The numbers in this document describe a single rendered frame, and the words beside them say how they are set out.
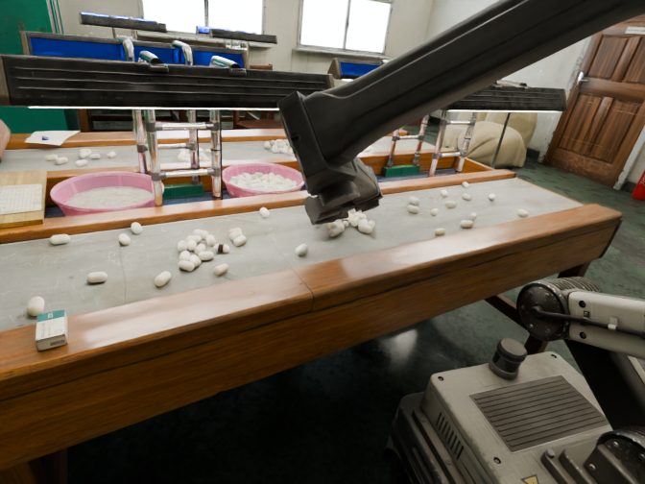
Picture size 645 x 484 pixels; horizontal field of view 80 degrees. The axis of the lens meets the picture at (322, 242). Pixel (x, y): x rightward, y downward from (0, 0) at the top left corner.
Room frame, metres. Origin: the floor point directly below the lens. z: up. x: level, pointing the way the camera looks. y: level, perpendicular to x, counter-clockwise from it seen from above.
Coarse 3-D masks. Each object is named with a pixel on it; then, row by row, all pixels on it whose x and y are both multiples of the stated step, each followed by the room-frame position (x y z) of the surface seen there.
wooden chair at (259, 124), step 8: (272, 64) 3.52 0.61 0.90; (272, 112) 3.48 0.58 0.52; (248, 120) 3.33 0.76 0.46; (256, 120) 3.37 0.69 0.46; (264, 120) 3.40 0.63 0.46; (272, 120) 3.44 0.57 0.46; (240, 128) 3.16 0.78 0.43; (248, 128) 3.06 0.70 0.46; (256, 128) 3.11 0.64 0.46; (264, 128) 3.15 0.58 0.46; (272, 128) 3.18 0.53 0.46; (280, 128) 3.21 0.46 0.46
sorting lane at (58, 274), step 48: (432, 192) 1.30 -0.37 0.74; (480, 192) 1.37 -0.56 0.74; (528, 192) 1.44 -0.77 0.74; (48, 240) 0.69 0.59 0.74; (96, 240) 0.71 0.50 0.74; (144, 240) 0.74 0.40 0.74; (288, 240) 0.82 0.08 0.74; (336, 240) 0.85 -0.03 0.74; (384, 240) 0.89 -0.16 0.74; (0, 288) 0.52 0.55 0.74; (48, 288) 0.54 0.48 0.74; (96, 288) 0.55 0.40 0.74; (144, 288) 0.57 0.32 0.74; (192, 288) 0.59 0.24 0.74
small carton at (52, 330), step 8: (48, 312) 0.43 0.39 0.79; (56, 312) 0.43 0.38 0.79; (64, 312) 0.43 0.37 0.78; (40, 320) 0.41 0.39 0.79; (48, 320) 0.41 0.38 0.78; (56, 320) 0.42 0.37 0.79; (64, 320) 0.42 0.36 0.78; (40, 328) 0.40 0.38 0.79; (48, 328) 0.40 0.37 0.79; (56, 328) 0.40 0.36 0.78; (64, 328) 0.40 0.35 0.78; (40, 336) 0.38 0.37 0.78; (48, 336) 0.38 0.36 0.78; (56, 336) 0.39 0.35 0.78; (64, 336) 0.39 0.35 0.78; (40, 344) 0.38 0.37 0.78; (48, 344) 0.38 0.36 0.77; (56, 344) 0.38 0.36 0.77; (64, 344) 0.39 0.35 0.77
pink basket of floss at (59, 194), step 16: (80, 176) 0.99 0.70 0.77; (96, 176) 1.02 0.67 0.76; (112, 176) 1.04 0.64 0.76; (128, 176) 1.06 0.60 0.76; (144, 176) 1.06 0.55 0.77; (64, 192) 0.92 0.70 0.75; (80, 192) 0.97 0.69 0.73; (64, 208) 0.82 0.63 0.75; (80, 208) 0.80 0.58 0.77; (96, 208) 0.81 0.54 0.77; (112, 208) 0.82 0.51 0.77; (128, 208) 0.84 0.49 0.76
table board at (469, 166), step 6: (456, 162) 1.88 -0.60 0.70; (468, 162) 1.82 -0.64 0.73; (474, 162) 1.79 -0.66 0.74; (468, 168) 1.81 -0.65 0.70; (474, 168) 1.79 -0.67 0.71; (480, 168) 1.76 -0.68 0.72; (486, 168) 1.74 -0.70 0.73; (492, 168) 1.73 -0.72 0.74; (552, 192) 1.48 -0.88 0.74; (582, 204) 1.38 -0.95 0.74; (618, 228) 1.27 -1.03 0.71; (612, 234) 1.26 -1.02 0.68; (606, 246) 1.26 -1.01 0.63
